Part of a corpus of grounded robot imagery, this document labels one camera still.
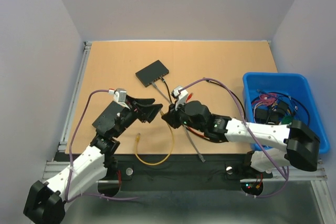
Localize black network switch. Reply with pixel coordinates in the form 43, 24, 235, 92
135, 60, 169, 87

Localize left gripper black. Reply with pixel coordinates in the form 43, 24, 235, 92
112, 94, 163, 138

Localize red ethernet cable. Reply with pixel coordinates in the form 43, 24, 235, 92
183, 92, 211, 140

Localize aluminium frame rail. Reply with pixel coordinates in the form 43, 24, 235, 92
42, 41, 92, 181

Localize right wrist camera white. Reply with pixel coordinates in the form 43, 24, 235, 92
172, 86, 189, 110

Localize grey ethernet cable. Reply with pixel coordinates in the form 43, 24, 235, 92
151, 81, 206, 163

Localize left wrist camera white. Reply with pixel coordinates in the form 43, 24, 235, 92
108, 88, 130, 109

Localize black ethernet cable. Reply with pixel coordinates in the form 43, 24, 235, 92
160, 77, 245, 143

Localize blue plastic bin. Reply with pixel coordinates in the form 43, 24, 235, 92
243, 72, 330, 154

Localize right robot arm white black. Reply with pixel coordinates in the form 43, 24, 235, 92
162, 101, 320, 177

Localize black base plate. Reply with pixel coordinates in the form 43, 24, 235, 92
98, 154, 272, 196

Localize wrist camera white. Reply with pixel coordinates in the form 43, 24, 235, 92
172, 86, 189, 110
108, 88, 130, 109

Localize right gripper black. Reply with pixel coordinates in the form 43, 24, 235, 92
161, 99, 205, 133

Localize yellow ethernet cable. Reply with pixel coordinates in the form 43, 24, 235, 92
134, 111, 175, 166

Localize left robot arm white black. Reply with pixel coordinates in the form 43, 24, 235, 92
23, 96, 163, 223

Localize tangled cables in bin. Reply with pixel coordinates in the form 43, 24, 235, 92
250, 89, 312, 127

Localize black box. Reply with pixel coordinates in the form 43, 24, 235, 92
92, 101, 124, 135

